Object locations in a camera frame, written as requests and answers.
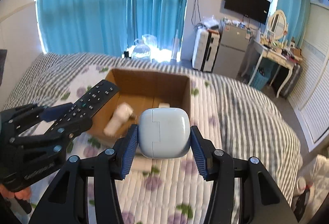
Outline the black remote control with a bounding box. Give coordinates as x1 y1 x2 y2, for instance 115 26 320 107
49 80 119 128

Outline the white rectangular box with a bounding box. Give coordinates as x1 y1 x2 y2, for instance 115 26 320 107
131 155 152 172

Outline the light blue earbud case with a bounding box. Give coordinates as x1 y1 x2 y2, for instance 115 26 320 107
138 108 190 159

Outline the person's left hand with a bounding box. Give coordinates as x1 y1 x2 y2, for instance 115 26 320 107
0 185 32 201

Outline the white rounded gadget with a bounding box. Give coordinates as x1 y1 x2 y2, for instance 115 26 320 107
103 103 136 137

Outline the floral quilted bedspread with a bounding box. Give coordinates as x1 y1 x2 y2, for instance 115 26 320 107
32 65 222 223

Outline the grey checked blanket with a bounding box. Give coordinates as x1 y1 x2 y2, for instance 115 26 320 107
3 53 300 202

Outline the white plastic bag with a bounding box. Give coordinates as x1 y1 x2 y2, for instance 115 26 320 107
298 155 328 223

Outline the brown cardboard box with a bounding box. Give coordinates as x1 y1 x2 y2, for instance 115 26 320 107
88 68 190 145

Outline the white charger adapter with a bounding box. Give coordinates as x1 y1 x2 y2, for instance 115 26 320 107
158 103 170 108

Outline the white louvered wardrobe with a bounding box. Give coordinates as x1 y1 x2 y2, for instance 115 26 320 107
288 3 328 150

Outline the clear water jug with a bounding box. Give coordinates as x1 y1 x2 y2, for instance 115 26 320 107
132 34 158 61

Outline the large blue curtain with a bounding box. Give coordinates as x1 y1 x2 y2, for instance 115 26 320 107
36 0 187 56

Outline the teal laundry basket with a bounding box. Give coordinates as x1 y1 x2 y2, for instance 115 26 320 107
250 65 273 91

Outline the white dressing table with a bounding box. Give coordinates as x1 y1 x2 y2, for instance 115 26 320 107
248 38 296 98

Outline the silver mini fridge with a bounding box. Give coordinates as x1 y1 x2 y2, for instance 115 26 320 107
212 24 250 79

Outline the white suitcase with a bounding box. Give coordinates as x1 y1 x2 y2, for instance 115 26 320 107
192 28 220 72

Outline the oval vanity mirror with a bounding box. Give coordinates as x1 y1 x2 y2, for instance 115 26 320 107
267 9 288 40

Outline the small blue curtain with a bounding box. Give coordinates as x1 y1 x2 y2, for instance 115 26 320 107
277 0 311 48

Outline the black wall television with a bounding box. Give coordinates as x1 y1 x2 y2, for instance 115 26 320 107
224 0 270 24

